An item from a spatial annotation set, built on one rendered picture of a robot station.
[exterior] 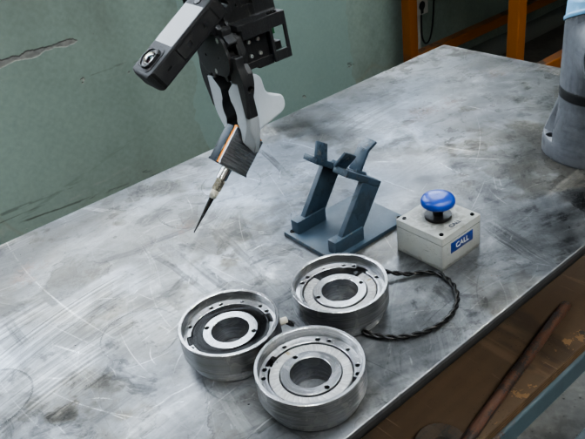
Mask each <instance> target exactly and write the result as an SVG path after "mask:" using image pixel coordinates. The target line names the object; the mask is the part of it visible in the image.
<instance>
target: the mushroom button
mask: <svg viewBox="0 0 585 439"><path fill-rule="evenodd" d="M420 204H421V206H422V207H423V208H424V209H426V210H428V211H430V212H433V215H434V216H441V215H443V212H445V211H447V210H450V209H451V208H453V207H454V205H455V197H454V195H453V194H452V193H451V192H449V191H446V190H441V189H435V190H430V191H427V192H425V193H424V194H423V195H422V196H421V198H420Z"/></svg>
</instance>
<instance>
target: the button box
mask: <svg viewBox="0 0 585 439"><path fill-rule="evenodd" d="M396 226H397V243H398V250H400V251H402V252H403V253H406V254H408V255H410V256H412V257H414V258H415V259H417V260H420V261H422V262H424V263H426V264H428V265H429V266H431V267H435V268H437V269H439V270H441V271H442V272H443V271H444V270H446V269H447V268H448V267H450V266H452V265H453V264H454V263H455V262H456V261H458V260H460V259H461V258H462V257H464V256H465V255H467V254H468V253H470V252H471V251H473V250H474V249H475V248H476V247H478V246H479V245H480V228H481V215H480V214H479V213H476V212H473V211H471V210H468V209H466V208H464V207H462V206H458V205H454V207H453V208H451V209H450V210H447V211H445V212H443V215H441V216H434V215H433V212H430V211H428V210H426V209H424V208H423V207H422V206H421V205H418V206H417V207H415V208H414V209H412V210H411V211H409V212H407V213H405V214H403V215H402V216H400V217H399V218H398V219H396Z"/></svg>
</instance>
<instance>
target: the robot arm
mask: <svg viewBox="0 0 585 439"><path fill-rule="evenodd" d="M563 21H565V24H564V35H563V45H562V54H561V74H560V85H559V93H558V99H557V100H556V102H555V105H554V108H553V110H552V111H551V113H550V115H549V118H548V121H547V123H546V124H545V127H544V129H543V132H542V139H541V148H542V150H543V152H544V153H545V154H546V155H547V156H548V157H549V158H550V159H552V160H553V161H555V162H557V163H559V164H561V165H565V166H568V167H572V168H575V169H580V170H585V0H568V2H567V9H566V15H565V16H564V17H563ZM281 24H282V25H283V31H284V35H285V40H286V47H285V48H282V46H281V42H280V40H278V39H274V38H273V33H275V32H274V28H273V27H276V26H279V25H281ZM280 48H282V49H280ZM279 49H280V50H279ZM276 50H277V51H276ZM196 51H197V52H198V58H199V64H200V69H201V73H202V76H203V79H204V81H205V86H206V88H207V90H208V92H209V95H210V97H211V100H212V103H213V104H214V105H215V108H216V110H217V113H218V115H219V117H220V119H221V121H222V123H223V125H224V127H225V126H226V124H230V125H238V126H239V129H240V131H241V138H242V142H243V143H244V144H245V145H246V146H247V147H248V148H249V149H250V150H251V151H252V152H254V153H255V152H258V151H259V146H260V131H261V129H262V128H263V127H264V126H265V125H267V124H268V123H269V122H270V121H272V120H273V119H274V118H275V117H277V116H278V115H279V114H280V113H281V112H282V111H283V110H284V108H285V100H284V98H283V96H282V95H281V94H278V93H271V92H267V91H266V90H265V88H264V86H263V83H262V80H261V78H260V76H258V75H256V74H252V69H254V68H262V67H265V66H267V65H269V64H273V63H274V61H275V62H278V61H280V60H282V59H285V58H287V57H290V56H292V55H293V54H292V49H291V45H290V40H289V36H288V30H287V26H286V18H285V13H284V10H280V9H276V8H275V6H274V1H273V0H187V1H186V2H185V4H184V5H183V6H182V7H181V9H180V10H179V11H178V12H177V14H176V15H175V16H174V17H173V19H172V20H171V21H170V22H169V23H168V24H167V25H166V27H165V28H164V29H163V30H162V32H161V33H160V34H159V35H158V37H157V38H156V39H155V41H154V42H153V43H152V44H151V46H150V47H149V48H148V49H147V51H146V52H145V53H144V54H143V55H142V57H141V58H140V59H139V60H138V61H137V62H136V64H135V65H134V66H133V70H134V72H135V74H136V75H137V76H139V77H140V78H141V79H142V80H143V81H144V82H145V83H146V84H148V85H150V86H152V87H154V88H155V89H157V90H160V91H164V90H166V88H167V87H168V86H169V85H170V83H171V82H172V81H173V79H174V78H175V77H176V76H177V75H178V74H179V73H180V72H181V70H182V69H183V68H184V67H185V65H186V64H187V63H188V61H189V60H190V59H191V58H192V56H193V55H194V54H195V52H196Z"/></svg>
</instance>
